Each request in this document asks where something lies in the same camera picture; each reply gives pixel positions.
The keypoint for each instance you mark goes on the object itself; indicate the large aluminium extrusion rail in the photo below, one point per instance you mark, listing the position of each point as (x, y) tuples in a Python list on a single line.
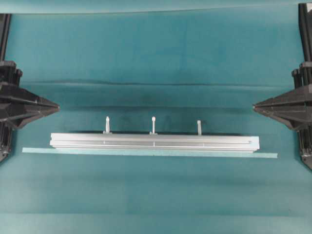
[(200, 143)]

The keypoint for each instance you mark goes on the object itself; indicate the left white cable tie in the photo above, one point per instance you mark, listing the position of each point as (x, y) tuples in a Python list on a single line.
[(107, 126)]

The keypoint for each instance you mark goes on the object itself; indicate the thin teal strip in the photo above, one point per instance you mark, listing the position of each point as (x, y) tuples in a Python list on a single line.
[(132, 152)]

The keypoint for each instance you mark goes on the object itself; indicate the white cable tie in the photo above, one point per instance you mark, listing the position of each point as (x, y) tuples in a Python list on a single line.
[(153, 132), (107, 126), (199, 128)]

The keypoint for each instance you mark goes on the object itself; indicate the right white cable tie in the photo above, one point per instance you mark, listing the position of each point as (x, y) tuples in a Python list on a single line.
[(199, 128)]

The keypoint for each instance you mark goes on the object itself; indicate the middle white cable tie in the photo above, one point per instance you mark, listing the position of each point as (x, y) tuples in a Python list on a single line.
[(153, 132)]

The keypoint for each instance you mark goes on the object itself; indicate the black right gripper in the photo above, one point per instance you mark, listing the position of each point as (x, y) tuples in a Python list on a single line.
[(293, 108)]

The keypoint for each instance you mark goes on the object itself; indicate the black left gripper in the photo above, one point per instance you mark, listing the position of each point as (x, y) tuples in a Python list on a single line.
[(19, 107)]

